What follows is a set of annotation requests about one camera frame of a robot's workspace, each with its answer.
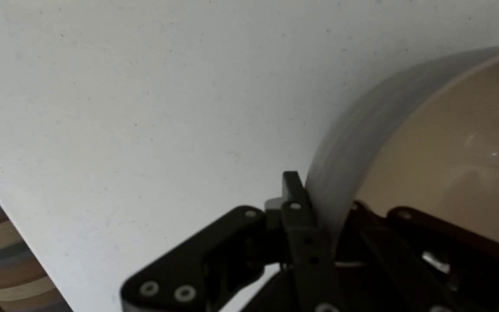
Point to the white beige bowl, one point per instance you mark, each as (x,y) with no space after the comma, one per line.
(424,137)

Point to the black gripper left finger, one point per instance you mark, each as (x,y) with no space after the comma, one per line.
(208,268)

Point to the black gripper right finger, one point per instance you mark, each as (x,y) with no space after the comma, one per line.
(409,260)

